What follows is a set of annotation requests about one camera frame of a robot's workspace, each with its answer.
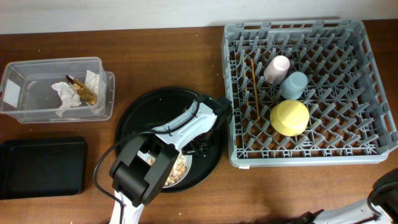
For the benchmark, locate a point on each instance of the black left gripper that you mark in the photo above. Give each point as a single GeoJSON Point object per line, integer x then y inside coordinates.
{"type": "Point", "coordinates": [196, 154]}

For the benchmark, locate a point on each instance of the grey plate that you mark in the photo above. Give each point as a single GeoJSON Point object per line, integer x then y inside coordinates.
{"type": "Point", "coordinates": [148, 157]}

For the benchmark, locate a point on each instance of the peanut shells and rice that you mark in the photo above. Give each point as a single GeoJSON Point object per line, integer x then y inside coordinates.
{"type": "Point", "coordinates": [179, 171]}

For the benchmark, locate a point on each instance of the yellow bowl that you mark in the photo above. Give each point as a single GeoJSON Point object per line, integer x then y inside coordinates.
{"type": "Point", "coordinates": [290, 117]}

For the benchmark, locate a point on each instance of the wooden chopstick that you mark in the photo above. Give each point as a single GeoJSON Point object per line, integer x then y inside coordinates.
{"type": "Point", "coordinates": [255, 89]}
{"type": "Point", "coordinates": [245, 86]}

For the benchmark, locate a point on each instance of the pink cup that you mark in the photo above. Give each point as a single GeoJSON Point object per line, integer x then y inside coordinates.
{"type": "Point", "coordinates": [277, 70]}

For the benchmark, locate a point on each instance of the blue cup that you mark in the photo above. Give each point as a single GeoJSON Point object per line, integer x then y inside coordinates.
{"type": "Point", "coordinates": [294, 85]}

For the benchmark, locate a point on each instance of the white tissue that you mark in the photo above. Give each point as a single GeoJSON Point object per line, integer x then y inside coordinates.
{"type": "Point", "coordinates": [69, 96]}

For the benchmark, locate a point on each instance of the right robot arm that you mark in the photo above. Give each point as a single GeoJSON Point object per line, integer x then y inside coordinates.
{"type": "Point", "coordinates": [379, 207]}

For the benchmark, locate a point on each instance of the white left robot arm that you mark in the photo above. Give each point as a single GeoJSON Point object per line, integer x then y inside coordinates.
{"type": "Point", "coordinates": [136, 182]}

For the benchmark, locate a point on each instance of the grey dishwasher rack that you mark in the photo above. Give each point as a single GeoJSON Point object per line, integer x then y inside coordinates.
{"type": "Point", "coordinates": [350, 118]}

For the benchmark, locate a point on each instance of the round black tray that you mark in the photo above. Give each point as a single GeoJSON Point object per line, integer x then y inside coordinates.
{"type": "Point", "coordinates": [160, 106]}

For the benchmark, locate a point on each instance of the black rectangular tray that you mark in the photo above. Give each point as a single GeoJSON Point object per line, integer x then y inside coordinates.
{"type": "Point", "coordinates": [43, 167]}

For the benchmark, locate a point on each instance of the clear plastic bin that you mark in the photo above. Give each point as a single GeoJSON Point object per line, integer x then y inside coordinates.
{"type": "Point", "coordinates": [28, 96]}

